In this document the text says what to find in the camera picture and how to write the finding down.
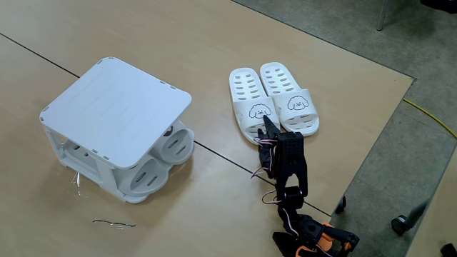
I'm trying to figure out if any white dog slipper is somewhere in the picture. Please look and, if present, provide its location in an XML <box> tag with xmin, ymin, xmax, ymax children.
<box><xmin>228</xmin><ymin>67</ymin><xmax>281</xmax><ymax>145</ymax></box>
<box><xmin>259</xmin><ymin>61</ymin><xmax>320</xmax><ymax>138</ymax></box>

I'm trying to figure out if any grey bear slipper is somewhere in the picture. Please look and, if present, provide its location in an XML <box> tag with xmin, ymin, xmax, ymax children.
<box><xmin>151</xmin><ymin>119</ymin><xmax>196</xmax><ymax>166</ymax></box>
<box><xmin>64</xmin><ymin>141</ymin><xmax>171</xmax><ymax>196</ymax></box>

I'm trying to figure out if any white plastic shoe rack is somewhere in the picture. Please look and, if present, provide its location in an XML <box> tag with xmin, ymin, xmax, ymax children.
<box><xmin>39</xmin><ymin>56</ymin><xmax>196</xmax><ymax>204</ymax></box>

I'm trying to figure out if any grey metal chair leg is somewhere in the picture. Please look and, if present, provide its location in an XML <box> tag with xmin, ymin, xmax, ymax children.
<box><xmin>376</xmin><ymin>0</ymin><xmax>390</xmax><ymax>31</ymax></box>

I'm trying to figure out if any black object on floor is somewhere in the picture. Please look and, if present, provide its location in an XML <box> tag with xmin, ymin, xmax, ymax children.
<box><xmin>440</xmin><ymin>243</ymin><xmax>457</xmax><ymax>257</ymax></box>

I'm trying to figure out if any black chair base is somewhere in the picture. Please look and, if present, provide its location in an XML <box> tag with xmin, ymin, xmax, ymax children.
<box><xmin>420</xmin><ymin>0</ymin><xmax>457</xmax><ymax>14</ymax></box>

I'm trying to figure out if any yellow cable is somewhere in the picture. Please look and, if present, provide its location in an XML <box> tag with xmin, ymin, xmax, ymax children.
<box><xmin>403</xmin><ymin>98</ymin><xmax>457</xmax><ymax>140</ymax></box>

